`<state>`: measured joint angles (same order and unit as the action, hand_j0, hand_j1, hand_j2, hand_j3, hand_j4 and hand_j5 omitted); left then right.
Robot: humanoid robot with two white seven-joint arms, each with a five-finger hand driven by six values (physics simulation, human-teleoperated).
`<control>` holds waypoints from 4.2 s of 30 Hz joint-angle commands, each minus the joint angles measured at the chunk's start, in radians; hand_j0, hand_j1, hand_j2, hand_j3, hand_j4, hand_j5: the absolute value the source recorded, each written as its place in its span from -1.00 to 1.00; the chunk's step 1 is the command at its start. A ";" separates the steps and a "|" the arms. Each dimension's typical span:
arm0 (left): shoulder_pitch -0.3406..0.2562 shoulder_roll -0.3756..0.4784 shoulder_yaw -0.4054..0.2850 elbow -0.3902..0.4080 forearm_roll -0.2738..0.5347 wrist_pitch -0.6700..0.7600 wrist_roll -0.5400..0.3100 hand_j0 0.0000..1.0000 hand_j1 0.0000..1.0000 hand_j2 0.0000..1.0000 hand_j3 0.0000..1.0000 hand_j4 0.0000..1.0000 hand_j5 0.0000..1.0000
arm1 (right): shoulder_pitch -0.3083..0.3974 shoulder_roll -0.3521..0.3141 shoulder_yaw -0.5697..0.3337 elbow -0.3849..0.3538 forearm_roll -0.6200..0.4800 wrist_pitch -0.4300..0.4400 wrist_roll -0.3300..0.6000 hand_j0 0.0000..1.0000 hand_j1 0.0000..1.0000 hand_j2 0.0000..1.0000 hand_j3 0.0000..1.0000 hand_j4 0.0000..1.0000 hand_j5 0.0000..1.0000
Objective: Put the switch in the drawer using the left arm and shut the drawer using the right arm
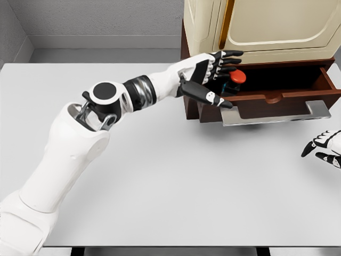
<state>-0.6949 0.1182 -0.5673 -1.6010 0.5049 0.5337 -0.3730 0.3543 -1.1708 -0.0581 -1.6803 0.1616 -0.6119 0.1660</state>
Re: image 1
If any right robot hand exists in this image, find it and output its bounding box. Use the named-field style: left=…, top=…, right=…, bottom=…
left=301, top=130, right=341, bottom=169

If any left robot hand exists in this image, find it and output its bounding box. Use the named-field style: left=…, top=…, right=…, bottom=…
left=176, top=50, right=243, bottom=110

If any red button switch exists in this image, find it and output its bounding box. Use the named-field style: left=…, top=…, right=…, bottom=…
left=220, top=70, right=247, bottom=97

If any brown wooden drawer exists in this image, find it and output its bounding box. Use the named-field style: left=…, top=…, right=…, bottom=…
left=198, top=65, right=341, bottom=124

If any cream and brown cabinet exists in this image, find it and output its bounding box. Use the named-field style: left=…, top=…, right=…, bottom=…
left=181, top=0, right=341, bottom=121

